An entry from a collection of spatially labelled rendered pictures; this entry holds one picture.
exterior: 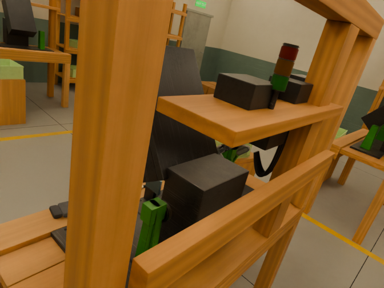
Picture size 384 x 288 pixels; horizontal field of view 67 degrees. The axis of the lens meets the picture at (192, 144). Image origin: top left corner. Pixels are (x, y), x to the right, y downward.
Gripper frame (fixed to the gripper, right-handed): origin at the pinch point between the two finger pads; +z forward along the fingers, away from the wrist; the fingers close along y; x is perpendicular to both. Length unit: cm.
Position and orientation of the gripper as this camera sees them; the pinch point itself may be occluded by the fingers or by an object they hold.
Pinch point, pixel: (218, 152)
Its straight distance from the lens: 137.8
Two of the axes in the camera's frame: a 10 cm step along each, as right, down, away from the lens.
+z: -6.8, 3.8, -6.2
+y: 5.3, -3.3, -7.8
